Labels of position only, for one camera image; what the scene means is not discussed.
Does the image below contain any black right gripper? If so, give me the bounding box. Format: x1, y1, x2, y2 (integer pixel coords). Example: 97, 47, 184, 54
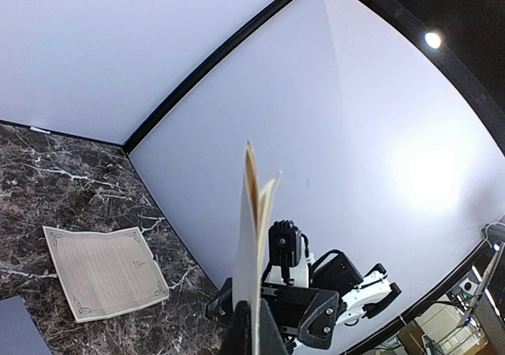
205, 278, 339, 349

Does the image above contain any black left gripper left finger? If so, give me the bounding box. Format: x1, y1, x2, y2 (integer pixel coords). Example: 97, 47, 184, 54
224, 301, 252, 355

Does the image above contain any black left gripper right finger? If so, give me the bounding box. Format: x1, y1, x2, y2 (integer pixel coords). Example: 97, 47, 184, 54
258, 299, 288, 355

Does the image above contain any beige lined letter paper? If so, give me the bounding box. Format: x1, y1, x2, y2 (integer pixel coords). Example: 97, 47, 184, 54
232, 142, 281, 354

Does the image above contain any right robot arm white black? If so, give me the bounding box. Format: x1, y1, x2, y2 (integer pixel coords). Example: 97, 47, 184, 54
259, 221, 401, 354

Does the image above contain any beige letter sheet on table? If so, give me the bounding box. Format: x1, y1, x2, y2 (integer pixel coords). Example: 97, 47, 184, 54
43, 226, 170, 323

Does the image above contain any grey paper envelope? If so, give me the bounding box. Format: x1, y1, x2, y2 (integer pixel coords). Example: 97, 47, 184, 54
1, 297, 51, 355

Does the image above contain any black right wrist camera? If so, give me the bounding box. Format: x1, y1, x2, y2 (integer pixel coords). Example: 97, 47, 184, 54
268, 220, 301, 267

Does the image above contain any black right frame post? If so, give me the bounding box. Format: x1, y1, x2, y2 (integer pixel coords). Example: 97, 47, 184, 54
121, 0, 328, 159

